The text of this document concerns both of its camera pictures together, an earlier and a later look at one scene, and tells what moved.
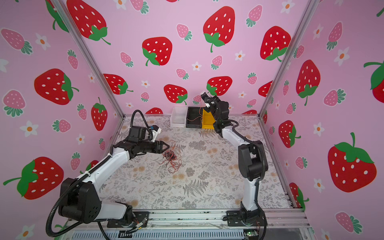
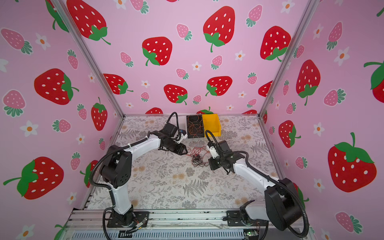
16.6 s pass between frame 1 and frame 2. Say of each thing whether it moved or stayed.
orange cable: moved
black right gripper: moved
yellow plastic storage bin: stayed
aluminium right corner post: stayed
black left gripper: moved
